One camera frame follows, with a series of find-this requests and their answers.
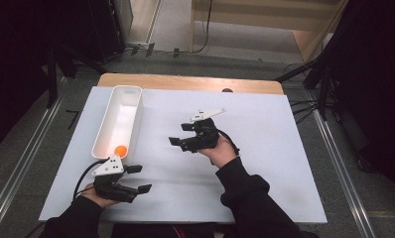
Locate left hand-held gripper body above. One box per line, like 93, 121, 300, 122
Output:
91, 155, 140, 204

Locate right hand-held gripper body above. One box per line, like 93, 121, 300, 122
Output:
180, 107, 227, 154

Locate orange ball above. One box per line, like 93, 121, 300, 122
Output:
113, 145, 129, 159

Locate long white plastic bin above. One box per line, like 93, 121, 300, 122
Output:
90, 84, 144, 162

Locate person's left hand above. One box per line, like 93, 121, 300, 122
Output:
79, 190, 121, 209

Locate person's right hand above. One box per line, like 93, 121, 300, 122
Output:
197, 134, 238, 170

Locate wooden table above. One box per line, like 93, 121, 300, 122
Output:
96, 72, 285, 96

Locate white board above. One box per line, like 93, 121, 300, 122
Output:
38, 86, 329, 224

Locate black stand legs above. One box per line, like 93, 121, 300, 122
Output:
274, 49, 342, 124
43, 43, 107, 109

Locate black cabinet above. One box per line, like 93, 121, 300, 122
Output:
85, 0, 134, 63

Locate light wooden furniture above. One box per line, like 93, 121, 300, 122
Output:
189, 0, 349, 63

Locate left hand-held gripper black cable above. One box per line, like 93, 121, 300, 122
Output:
71, 157, 111, 201

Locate hand-held gripper black cable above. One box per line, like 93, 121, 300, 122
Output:
216, 129, 241, 157
71, 157, 111, 201

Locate right hand-held gripper black cable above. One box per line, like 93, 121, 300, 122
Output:
216, 129, 241, 157

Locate metal floor rail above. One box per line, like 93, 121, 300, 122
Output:
0, 76, 68, 234
312, 108, 378, 238

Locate black hanging cable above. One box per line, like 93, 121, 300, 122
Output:
189, 0, 214, 56

